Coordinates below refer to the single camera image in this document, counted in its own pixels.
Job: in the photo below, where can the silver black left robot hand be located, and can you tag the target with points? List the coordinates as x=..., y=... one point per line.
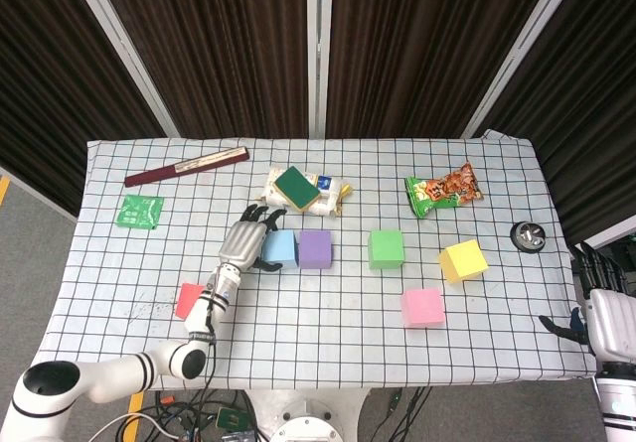
x=243, y=243

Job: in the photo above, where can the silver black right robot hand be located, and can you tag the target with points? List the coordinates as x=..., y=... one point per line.
x=613, y=323

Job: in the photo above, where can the light blue foam cube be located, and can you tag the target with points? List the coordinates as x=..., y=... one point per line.
x=280, y=248

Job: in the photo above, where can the red foam cube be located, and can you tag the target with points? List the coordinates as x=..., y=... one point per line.
x=188, y=299

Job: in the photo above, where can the green foam cube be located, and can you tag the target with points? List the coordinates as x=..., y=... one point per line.
x=385, y=249

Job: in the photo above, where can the pink foam cube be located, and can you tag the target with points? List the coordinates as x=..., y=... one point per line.
x=422, y=308

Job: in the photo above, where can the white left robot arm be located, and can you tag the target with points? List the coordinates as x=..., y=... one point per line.
x=109, y=372

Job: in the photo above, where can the dark blue tablecloth clip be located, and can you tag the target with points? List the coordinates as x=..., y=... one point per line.
x=576, y=319

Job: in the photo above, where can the purple foam cube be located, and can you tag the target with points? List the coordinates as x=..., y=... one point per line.
x=315, y=249

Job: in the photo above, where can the green yellow sponge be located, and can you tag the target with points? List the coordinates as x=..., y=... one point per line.
x=296, y=186

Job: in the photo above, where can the white snack packet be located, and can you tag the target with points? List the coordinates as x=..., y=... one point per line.
x=330, y=193

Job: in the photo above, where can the dark red folded fan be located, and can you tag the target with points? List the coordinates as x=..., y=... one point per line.
x=164, y=172

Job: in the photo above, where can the green flat sachet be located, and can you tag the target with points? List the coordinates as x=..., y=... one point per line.
x=138, y=212

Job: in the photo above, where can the white black checked tablecloth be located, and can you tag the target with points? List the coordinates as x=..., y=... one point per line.
x=323, y=352

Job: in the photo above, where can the yellow foam cube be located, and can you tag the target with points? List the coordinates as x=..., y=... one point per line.
x=464, y=260

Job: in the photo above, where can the green circuit board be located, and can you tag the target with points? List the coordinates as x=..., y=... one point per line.
x=231, y=418

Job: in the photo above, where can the dark brown curtain panel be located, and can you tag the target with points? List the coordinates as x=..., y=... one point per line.
x=596, y=89
x=407, y=40
x=40, y=89
x=223, y=40

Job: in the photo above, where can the green orange snack bag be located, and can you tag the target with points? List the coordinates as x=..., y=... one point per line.
x=442, y=191

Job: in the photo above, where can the grey partition base rail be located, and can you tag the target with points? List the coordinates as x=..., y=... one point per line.
x=35, y=193
x=601, y=242

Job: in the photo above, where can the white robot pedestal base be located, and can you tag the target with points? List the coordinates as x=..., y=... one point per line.
x=308, y=412

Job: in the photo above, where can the grey partition frame post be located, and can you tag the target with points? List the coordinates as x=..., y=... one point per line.
x=523, y=49
x=318, y=40
x=123, y=49

